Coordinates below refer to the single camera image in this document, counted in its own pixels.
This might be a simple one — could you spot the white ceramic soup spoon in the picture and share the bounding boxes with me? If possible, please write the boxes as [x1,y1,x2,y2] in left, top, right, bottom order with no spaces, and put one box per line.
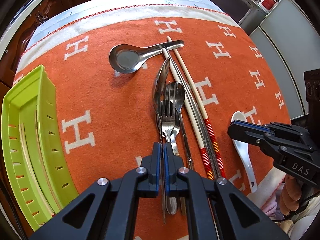
[230,110,258,194]

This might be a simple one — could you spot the large steel soup spoon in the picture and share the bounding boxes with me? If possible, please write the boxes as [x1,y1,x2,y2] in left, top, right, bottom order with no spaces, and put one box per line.
[109,40,184,74]

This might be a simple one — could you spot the wooden handled steel spoon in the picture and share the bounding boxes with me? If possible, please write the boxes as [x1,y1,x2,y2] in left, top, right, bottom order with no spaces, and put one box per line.
[152,58,170,223]

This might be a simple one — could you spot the steel fork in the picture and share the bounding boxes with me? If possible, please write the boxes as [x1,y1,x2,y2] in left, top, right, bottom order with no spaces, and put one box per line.
[161,83,178,215]

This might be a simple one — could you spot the orange H-pattern blanket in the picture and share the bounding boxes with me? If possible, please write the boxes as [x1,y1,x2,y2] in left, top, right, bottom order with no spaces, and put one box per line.
[14,0,290,215]

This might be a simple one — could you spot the small steel spoon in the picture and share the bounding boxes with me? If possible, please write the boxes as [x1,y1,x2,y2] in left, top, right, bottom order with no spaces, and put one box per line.
[169,82,194,170]

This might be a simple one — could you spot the person right hand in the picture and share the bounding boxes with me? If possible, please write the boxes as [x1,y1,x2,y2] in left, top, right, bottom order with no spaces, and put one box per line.
[279,174,302,216]

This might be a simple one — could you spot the green plastic utensil tray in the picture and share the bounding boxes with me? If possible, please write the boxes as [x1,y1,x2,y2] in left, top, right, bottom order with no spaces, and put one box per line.
[1,65,78,231]

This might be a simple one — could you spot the bamboo chopstick red end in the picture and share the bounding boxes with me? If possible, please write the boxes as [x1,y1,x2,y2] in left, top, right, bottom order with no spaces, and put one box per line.
[173,49,226,178]
[162,47,216,181]

